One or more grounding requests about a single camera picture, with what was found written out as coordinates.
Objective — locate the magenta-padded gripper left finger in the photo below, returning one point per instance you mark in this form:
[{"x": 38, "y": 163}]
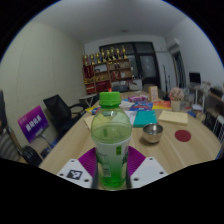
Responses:
[{"x": 75, "y": 171}]

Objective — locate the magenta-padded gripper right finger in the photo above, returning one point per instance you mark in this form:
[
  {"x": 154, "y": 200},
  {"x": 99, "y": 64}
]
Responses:
[{"x": 148, "y": 171}]

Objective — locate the green drink bottle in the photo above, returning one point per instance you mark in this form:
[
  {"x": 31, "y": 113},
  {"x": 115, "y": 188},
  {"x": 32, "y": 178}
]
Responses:
[{"x": 111, "y": 133}]

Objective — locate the small steel cup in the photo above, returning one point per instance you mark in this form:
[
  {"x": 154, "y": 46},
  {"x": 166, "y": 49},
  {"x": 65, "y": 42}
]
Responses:
[{"x": 153, "y": 132}]

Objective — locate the black bag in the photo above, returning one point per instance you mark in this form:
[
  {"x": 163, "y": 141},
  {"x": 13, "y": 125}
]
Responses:
[{"x": 32, "y": 156}]

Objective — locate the flat round red coaster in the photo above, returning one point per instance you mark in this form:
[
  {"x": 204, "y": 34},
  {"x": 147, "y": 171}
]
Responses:
[{"x": 183, "y": 135}]

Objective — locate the cream booklet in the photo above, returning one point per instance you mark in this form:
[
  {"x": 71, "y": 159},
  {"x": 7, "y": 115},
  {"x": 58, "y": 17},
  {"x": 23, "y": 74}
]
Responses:
[{"x": 89, "y": 121}]

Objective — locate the teal book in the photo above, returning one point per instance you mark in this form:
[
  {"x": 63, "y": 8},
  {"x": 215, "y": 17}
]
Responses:
[{"x": 145, "y": 118}]

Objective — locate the white booklet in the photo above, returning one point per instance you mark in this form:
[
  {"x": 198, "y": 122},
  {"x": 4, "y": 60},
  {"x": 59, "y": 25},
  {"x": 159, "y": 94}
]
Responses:
[{"x": 132, "y": 116}]

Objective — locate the black office chair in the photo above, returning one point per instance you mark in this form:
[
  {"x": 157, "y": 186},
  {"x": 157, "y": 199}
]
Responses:
[{"x": 60, "y": 113}]

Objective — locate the purple sign board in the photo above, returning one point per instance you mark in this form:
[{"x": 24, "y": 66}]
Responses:
[{"x": 33, "y": 124}]

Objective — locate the orange book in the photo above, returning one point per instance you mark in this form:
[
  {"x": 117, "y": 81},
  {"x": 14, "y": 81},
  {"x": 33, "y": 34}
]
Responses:
[{"x": 162, "y": 105}]

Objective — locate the white paper sheet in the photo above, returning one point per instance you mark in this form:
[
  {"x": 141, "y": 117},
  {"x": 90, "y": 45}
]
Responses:
[{"x": 126, "y": 105}]

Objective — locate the silver ribbed suitcase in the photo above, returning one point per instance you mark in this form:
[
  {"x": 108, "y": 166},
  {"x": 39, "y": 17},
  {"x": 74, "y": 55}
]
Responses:
[{"x": 6, "y": 148}]

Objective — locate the pink tissue box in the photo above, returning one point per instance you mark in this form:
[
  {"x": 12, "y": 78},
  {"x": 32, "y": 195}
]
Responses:
[{"x": 137, "y": 98}]

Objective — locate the small white side table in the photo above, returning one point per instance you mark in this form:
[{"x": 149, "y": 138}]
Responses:
[{"x": 88, "y": 97}]

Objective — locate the tan standing card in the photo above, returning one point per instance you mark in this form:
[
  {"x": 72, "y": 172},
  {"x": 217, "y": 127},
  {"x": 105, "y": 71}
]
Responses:
[{"x": 153, "y": 94}]

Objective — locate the pink flowers in white pot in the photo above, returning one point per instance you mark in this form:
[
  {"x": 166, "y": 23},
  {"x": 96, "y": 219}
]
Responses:
[{"x": 176, "y": 96}]

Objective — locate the white round stool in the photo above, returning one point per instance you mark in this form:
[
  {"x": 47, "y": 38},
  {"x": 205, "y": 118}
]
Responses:
[{"x": 219, "y": 128}]

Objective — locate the black tripod stand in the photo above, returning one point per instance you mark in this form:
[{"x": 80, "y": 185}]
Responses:
[{"x": 165, "y": 83}]

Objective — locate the wooden shelf unit with trophies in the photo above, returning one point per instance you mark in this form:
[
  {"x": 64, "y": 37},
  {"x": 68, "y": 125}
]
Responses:
[{"x": 106, "y": 75}]

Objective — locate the black computer monitor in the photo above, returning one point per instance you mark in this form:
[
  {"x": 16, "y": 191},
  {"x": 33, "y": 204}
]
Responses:
[{"x": 195, "y": 78}]

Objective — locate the white air conditioner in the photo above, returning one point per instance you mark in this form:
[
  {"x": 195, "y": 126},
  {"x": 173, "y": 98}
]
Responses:
[{"x": 174, "y": 46}]

